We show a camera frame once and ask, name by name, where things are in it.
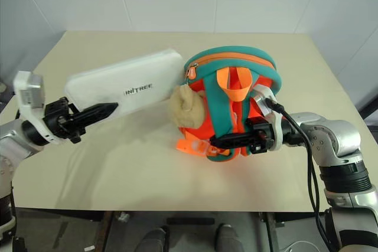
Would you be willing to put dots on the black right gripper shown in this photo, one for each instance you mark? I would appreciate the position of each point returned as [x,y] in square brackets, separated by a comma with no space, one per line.
[265,134]

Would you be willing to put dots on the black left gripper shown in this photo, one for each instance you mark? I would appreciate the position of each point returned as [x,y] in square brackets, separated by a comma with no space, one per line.
[57,122]

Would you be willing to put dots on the orange and teal backpack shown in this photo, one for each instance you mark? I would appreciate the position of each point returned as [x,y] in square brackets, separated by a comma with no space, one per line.
[218,110]

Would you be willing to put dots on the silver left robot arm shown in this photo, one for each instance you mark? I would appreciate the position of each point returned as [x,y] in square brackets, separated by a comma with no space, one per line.
[11,142]

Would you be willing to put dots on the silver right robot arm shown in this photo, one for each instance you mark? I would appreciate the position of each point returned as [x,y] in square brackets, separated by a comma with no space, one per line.
[339,140]

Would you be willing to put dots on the white box with black print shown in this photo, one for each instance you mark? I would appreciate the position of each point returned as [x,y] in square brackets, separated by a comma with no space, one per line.
[141,72]

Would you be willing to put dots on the orange plastic tag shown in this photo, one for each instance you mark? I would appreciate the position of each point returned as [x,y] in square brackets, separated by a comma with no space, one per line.
[189,145]

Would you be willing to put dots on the beige plush toy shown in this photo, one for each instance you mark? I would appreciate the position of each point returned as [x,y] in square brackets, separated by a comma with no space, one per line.
[186,107]

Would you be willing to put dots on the black bar under table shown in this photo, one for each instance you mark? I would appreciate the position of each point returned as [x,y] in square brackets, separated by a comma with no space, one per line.
[190,221]

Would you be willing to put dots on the dark rounded shape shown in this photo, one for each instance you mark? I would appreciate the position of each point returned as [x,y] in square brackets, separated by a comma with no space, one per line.
[153,238]
[228,238]

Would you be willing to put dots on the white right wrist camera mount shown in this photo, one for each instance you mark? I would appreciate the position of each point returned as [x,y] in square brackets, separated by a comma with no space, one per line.
[264,94]

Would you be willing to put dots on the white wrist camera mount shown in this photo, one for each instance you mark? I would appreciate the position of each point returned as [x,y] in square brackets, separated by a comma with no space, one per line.
[264,94]
[29,92]

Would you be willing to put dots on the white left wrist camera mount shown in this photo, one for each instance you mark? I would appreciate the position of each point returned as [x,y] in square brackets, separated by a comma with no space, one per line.
[29,92]

